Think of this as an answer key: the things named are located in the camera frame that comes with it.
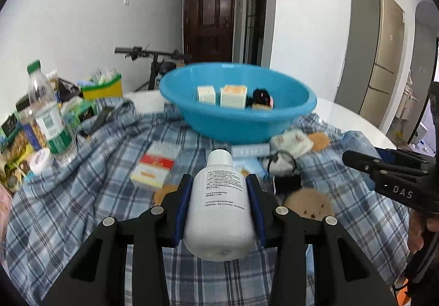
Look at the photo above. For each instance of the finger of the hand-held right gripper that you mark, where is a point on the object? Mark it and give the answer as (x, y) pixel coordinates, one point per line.
(363, 162)
(389, 153)

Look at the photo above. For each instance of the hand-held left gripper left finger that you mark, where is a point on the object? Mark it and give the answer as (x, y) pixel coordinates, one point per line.
(181, 210)

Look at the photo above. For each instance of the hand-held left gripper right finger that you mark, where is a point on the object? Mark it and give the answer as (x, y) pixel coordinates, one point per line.
(254, 210)

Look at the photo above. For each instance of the white plastic bottle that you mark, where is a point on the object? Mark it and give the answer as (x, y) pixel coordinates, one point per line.
(219, 210)

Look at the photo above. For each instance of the black square box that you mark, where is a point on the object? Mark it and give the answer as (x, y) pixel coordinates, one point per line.
(287, 184)

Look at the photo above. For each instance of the light blue packet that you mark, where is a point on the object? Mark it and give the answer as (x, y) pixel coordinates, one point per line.
(252, 167)

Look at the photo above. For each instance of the round tan dotted disc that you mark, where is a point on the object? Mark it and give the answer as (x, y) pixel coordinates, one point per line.
(308, 205)

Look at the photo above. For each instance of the blue plastic basin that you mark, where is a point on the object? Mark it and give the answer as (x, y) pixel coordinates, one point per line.
(233, 124)

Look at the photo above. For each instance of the person's right hand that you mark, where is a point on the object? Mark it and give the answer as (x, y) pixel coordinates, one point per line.
(415, 234)

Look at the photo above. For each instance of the red white box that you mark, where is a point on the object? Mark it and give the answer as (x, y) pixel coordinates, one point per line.
(151, 170)

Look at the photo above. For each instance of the long white tube box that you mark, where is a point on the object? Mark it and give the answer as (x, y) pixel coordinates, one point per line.
(250, 150)

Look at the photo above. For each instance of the flat white box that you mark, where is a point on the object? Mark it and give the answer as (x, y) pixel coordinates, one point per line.
(166, 149)

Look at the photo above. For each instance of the white floral pouch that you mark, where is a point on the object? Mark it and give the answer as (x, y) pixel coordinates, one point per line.
(291, 142)

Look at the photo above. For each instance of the gold grey refrigerator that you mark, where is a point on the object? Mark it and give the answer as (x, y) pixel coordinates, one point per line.
(370, 62)

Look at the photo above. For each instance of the small black case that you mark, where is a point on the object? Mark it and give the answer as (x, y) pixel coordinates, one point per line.
(262, 97)

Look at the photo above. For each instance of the cream orange box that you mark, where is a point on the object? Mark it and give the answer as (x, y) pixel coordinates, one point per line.
(233, 96)

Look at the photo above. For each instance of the small white box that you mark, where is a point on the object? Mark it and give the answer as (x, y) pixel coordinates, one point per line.
(205, 94)

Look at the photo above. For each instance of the green black box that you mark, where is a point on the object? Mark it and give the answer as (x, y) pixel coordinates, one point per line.
(80, 113)

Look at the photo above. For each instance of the yellow green plastic container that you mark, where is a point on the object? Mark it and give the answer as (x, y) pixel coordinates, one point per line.
(103, 88)

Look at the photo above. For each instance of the black bicycle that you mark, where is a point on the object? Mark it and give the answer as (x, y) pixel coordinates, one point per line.
(154, 66)

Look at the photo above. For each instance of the white round jar lid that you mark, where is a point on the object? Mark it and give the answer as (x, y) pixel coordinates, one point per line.
(39, 159)

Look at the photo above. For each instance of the clear water bottle green label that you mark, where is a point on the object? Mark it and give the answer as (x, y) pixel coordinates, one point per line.
(51, 121)

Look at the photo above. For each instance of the black snack bag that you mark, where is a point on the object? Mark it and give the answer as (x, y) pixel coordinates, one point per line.
(68, 88)

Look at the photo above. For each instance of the nut snack bag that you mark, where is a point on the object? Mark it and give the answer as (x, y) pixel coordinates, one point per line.
(19, 158)

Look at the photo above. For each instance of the pink cloth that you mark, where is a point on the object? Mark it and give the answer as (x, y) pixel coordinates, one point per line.
(5, 213)

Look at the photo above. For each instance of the black framed glass door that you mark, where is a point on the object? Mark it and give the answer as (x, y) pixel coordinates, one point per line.
(255, 11)

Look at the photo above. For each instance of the dark green box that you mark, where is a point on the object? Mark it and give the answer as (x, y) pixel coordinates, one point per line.
(9, 127)

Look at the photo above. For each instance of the dark brown door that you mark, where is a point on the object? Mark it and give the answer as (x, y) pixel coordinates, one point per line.
(209, 18)

